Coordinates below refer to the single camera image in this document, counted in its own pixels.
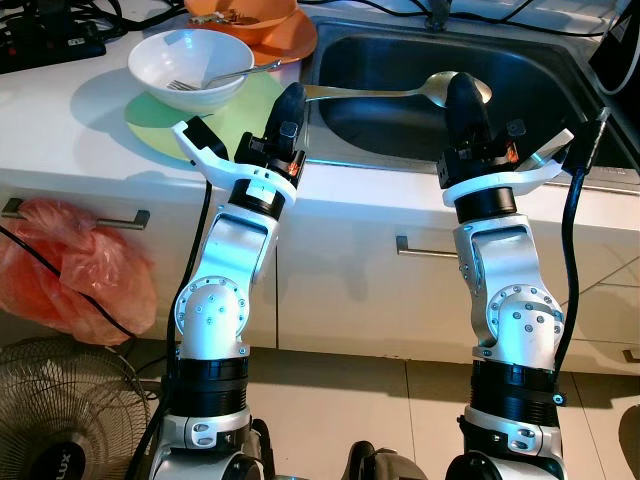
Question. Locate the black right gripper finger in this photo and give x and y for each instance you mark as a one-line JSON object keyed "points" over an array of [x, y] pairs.
{"points": [[460, 110], [482, 120]]}

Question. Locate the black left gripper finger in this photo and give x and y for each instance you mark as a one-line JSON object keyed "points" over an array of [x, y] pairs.
{"points": [[301, 112], [287, 105]]}

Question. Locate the green plate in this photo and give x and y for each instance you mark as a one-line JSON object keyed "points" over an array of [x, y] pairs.
{"points": [[255, 105]]}

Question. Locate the metal fork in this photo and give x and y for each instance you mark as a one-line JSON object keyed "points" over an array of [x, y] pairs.
{"points": [[183, 84]]}

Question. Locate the white bowl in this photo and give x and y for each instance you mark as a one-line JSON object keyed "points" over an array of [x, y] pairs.
{"points": [[160, 55]]}

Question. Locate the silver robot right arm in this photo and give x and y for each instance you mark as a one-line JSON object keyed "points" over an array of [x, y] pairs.
{"points": [[505, 260]]}

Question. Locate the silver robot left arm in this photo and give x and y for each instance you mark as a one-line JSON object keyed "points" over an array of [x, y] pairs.
{"points": [[235, 250]]}

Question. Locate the white kitchen base cabinet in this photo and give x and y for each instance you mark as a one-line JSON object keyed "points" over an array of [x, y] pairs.
{"points": [[340, 290]]}

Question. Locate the orange plate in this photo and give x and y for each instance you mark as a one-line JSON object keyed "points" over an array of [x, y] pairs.
{"points": [[295, 45]]}

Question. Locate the stainless steel sink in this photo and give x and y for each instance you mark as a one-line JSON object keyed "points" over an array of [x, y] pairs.
{"points": [[400, 130]]}

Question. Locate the orange bowl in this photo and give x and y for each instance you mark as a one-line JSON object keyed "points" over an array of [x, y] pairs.
{"points": [[280, 12]]}

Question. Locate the dark faucet base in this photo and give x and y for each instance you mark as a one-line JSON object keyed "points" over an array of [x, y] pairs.
{"points": [[437, 14]]}

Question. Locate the brown food scraps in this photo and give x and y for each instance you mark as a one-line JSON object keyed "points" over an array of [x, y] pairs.
{"points": [[240, 15]]}

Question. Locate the red plastic bag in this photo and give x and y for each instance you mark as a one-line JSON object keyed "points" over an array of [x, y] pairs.
{"points": [[70, 270]]}

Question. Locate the black power strip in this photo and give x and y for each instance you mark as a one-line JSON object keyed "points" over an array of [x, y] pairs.
{"points": [[50, 45]]}

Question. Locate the grey black robot right leg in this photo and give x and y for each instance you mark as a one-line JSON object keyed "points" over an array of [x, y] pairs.
{"points": [[385, 465]]}

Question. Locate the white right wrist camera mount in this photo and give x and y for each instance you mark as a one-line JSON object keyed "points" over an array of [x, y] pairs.
{"points": [[490, 187]]}

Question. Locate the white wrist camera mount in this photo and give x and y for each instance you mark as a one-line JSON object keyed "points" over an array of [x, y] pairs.
{"points": [[258, 187], [490, 187]]}

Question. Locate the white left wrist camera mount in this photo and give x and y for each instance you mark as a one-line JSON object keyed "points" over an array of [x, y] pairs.
{"points": [[258, 187]]}

